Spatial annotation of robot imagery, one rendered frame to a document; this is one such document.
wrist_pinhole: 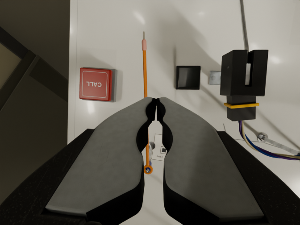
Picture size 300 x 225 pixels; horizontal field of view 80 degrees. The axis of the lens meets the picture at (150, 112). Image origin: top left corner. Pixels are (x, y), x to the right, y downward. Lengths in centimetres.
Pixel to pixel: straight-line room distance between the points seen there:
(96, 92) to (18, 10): 158
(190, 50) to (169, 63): 4
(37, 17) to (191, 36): 156
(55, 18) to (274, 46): 156
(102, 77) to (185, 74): 13
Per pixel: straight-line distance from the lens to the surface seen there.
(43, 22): 180
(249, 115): 27
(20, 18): 189
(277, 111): 38
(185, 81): 31
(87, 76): 31
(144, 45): 22
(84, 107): 35
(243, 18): 29
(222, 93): 27
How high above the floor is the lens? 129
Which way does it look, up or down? 33 degrees down
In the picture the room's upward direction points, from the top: 174 degrees counter-clockwise
